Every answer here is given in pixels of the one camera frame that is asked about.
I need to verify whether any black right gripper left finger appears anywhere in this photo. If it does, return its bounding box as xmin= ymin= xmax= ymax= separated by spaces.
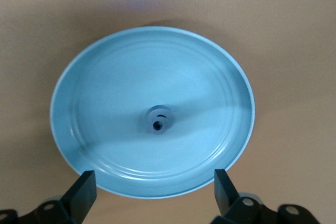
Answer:
xmin=0 ymin=169 xmax=98 ymax=224

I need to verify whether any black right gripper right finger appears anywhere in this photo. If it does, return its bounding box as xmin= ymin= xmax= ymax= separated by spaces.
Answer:
xmin=209 ymin=168 xmax=320 ymax=224

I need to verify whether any grey-blue foam letter g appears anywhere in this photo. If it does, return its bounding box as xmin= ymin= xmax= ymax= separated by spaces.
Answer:
xmin=141 ymin=105 xmax=175 ymax=136

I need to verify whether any blue plate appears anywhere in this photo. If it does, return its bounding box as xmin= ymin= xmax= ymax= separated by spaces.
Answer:
xmin=49 ymin=26 xmax=256 ymax=200

